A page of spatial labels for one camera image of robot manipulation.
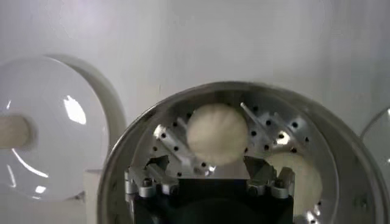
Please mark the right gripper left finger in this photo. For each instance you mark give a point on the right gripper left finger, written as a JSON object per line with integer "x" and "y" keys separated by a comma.
{"x": 158, "y": 181}

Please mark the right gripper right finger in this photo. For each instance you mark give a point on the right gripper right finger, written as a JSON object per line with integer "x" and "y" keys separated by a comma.
{"x": 265, "y": 179}

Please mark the white steamed baozi bun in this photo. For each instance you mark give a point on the white steamed baozi bun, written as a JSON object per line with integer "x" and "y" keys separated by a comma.
{"x": 217, "y": 134}
{"x": 304, "y": 182}

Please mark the round glass pot lid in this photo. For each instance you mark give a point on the round glass pot lid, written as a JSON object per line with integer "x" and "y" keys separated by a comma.
{"x": 55, "y": 146}

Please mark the stainless steel steamer basket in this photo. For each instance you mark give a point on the stainless steel steamer basket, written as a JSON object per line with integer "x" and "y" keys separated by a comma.
{"x": 341, "y": 146}

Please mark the white round plate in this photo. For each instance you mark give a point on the white round plate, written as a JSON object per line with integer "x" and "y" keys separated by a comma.
{"x": 379, "y": 143}

